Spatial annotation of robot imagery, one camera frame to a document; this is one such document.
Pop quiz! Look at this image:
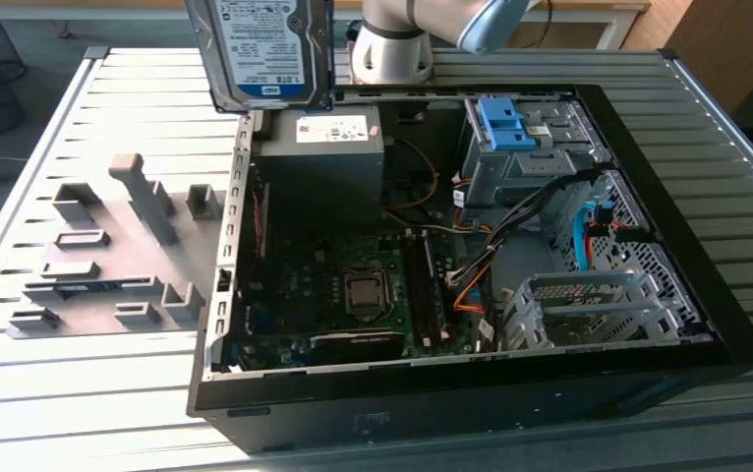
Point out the blue flat data wire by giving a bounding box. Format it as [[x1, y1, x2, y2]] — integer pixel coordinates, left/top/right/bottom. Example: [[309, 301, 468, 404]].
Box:
[[571, 200, 614, 272]]

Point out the black graphics card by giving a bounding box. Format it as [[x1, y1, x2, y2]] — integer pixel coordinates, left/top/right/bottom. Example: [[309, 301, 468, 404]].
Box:
[[308, 327, 408, 366]]

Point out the black PC case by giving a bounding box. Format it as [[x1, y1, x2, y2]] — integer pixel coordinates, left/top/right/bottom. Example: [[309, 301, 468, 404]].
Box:
[[184, 83, 753, 456]]

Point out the grey power supply unit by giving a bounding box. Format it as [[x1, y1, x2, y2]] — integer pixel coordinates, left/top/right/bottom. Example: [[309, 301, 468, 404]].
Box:
[[249, 107, 388, 230]]

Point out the silver disk bay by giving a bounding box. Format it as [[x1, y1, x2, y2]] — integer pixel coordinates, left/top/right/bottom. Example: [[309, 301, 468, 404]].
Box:
[[496, 267, 710, 353]]

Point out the silver optical drive cage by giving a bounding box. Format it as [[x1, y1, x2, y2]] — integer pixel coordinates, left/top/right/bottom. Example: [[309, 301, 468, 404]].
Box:
[[458, 95, 614, 210]]

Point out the red orange power wire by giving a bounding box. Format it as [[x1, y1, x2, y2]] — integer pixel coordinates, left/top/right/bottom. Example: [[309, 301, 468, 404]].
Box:
[[582, 208, 652, 271]]

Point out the brown wooden cabinet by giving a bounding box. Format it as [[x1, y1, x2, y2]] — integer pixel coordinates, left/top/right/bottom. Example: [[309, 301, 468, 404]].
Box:
[[624, 0, 753, 115]]

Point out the CPU socket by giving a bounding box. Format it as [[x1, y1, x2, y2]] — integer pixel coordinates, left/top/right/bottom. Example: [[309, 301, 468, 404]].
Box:
[[339, 266, 392, 316]]

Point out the black cable bundle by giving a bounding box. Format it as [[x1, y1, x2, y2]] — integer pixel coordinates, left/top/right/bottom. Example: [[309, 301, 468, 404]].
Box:
[[478, 169, 604, 257]]

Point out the orange black wire bundle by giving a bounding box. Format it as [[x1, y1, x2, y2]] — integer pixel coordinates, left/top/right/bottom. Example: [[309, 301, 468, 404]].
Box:
[[444, 243, 506, 316]]

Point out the red flat cable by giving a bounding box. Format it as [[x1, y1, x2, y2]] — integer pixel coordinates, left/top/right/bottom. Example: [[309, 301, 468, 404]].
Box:
[[251, 184, 271, 260]]

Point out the blue labelled RAM stick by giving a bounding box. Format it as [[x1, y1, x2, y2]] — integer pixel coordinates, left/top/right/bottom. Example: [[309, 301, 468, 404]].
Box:
[[53, 279, 125, 298]]

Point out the thin orange wire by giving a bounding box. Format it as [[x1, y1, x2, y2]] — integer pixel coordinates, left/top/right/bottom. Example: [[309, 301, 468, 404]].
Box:
[[380, 137, 442, 213]]

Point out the blue plastic drive latch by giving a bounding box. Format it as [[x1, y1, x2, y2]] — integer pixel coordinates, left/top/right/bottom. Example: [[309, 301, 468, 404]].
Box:
[[478, 97, 539, 152]]

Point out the grey parts rack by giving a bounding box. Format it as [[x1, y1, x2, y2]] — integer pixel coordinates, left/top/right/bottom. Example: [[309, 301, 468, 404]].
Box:
[[5, 151, 231, 341]]

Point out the hard disk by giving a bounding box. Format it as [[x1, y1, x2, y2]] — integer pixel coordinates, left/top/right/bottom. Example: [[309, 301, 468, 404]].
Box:
[[183, 0, 339, 115]]

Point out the green motherboard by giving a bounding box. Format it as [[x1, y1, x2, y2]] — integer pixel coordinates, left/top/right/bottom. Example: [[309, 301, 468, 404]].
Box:
[[237, 230, 483, 370]]

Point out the black RAM stick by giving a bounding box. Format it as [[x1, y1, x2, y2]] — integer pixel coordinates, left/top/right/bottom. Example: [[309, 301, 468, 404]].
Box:
[[400, 229, 435, 348], [418, 230, 451, 343]]

